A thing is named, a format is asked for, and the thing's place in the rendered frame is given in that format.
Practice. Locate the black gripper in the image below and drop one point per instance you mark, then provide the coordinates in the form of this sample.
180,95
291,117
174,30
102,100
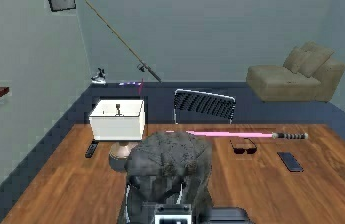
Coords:
148,213

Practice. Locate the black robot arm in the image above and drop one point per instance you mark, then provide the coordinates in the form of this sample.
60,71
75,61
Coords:
228,216

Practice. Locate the black remote control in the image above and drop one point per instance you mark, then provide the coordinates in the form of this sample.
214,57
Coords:
91,150

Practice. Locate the white shade table lamp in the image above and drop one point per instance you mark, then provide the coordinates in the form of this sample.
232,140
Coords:
116,125

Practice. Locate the black sunglasses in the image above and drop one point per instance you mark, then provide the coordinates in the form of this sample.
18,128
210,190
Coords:
245,150

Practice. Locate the pink light sword toy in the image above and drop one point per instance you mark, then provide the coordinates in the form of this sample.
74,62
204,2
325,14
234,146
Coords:
233,134

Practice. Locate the black slatted chair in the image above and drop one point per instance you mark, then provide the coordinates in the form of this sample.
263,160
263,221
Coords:
205,105

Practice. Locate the black white ice skate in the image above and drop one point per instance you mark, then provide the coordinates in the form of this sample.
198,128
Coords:
99,77

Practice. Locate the dark blue phone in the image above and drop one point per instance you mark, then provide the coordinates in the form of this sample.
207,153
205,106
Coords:
290,162

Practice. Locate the brown fishing rod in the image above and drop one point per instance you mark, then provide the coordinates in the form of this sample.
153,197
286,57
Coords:
123,41

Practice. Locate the beige sofa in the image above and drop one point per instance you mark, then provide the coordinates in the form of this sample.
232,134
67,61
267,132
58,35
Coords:
280,85

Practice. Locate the beige sofa pillow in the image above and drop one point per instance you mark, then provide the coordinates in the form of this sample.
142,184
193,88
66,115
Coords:
316,58
293,60

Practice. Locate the grey framed wall picture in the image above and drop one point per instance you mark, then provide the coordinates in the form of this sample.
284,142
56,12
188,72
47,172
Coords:
62,4

